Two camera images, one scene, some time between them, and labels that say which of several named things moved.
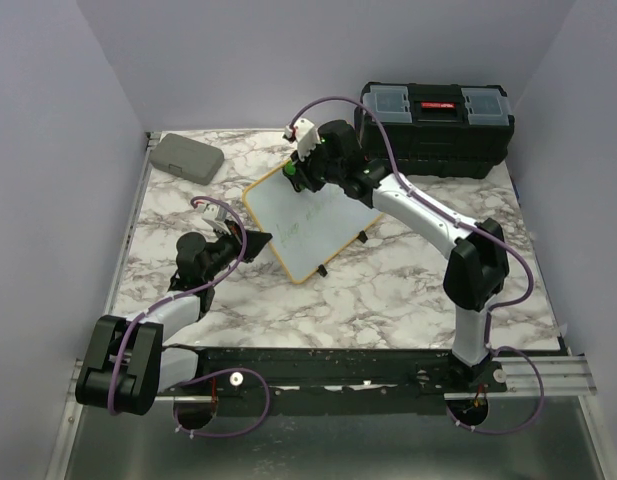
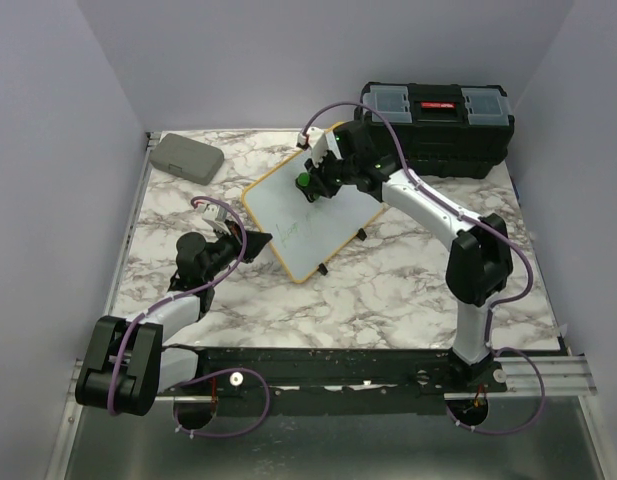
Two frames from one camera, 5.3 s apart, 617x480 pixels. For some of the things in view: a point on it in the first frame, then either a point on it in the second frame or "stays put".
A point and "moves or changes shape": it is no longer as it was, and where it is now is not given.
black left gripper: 255,241 stays put
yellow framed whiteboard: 309,230 stays put
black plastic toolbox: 438,130 stays put
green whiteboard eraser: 289,168 moves or changes shape
